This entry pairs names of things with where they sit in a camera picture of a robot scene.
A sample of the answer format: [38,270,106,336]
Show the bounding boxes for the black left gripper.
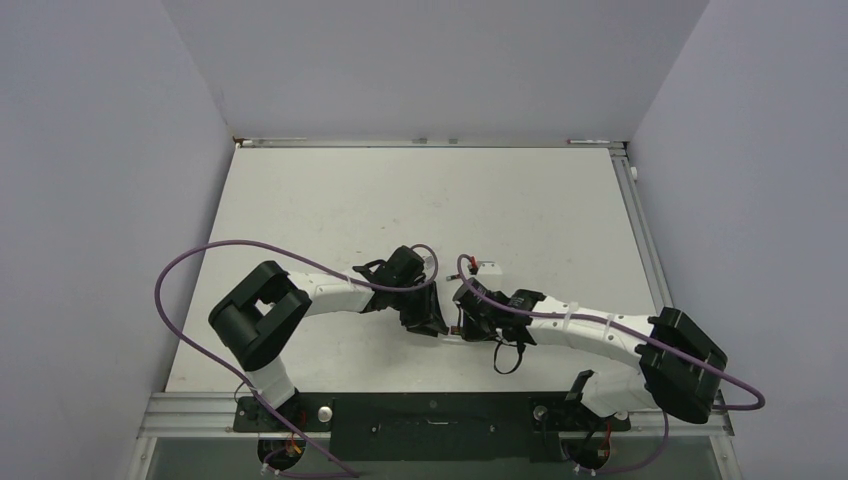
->
[390,279,446,338]

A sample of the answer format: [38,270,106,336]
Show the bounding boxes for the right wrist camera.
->
[465,259,503,277]

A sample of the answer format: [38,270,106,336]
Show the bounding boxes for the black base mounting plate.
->
[232,392,631,463]

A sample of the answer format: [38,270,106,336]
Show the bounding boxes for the white remote control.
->
[437,325,473,343]

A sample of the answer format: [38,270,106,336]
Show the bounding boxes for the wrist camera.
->
[465,259,503,277]
[423,256,438,276]

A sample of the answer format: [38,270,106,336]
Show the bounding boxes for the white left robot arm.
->
[208,246,449,430]

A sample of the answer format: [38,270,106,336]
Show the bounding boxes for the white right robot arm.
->
[453,279,727,428]

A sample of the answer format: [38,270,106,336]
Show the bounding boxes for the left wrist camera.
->
[423,256,438,276]

